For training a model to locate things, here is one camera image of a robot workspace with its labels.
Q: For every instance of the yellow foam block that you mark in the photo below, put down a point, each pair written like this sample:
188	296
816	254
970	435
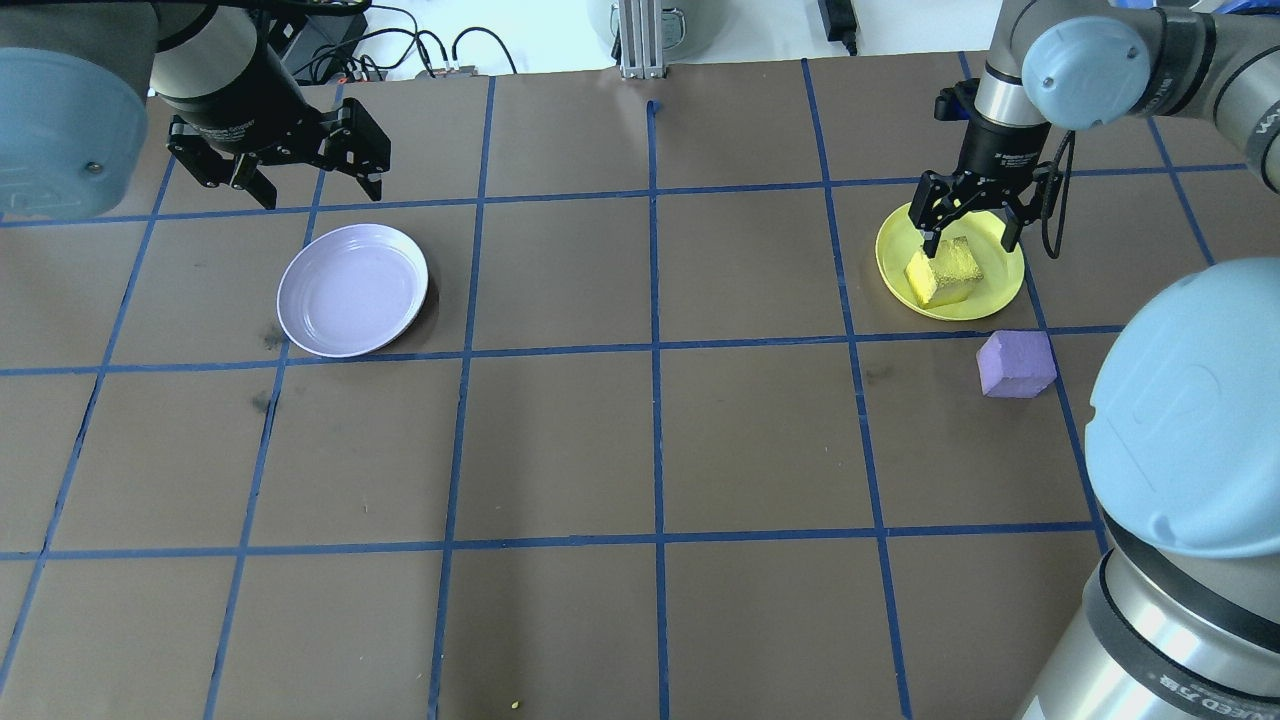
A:
950	272

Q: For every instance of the yellow round plate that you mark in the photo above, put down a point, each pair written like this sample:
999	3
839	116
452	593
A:
995	290

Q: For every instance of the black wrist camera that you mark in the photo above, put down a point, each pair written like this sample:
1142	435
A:
955	102

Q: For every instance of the black power adapter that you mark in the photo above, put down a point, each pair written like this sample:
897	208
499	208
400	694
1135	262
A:
838	22

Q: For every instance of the purple round plate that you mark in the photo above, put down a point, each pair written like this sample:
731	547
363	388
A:
350	290

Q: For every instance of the aluminium profile post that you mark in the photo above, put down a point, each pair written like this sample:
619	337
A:
640	40

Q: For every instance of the black electronics box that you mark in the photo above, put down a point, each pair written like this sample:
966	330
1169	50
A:
325	40

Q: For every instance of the purple foam block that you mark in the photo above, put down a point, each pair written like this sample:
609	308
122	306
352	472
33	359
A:
1015	365

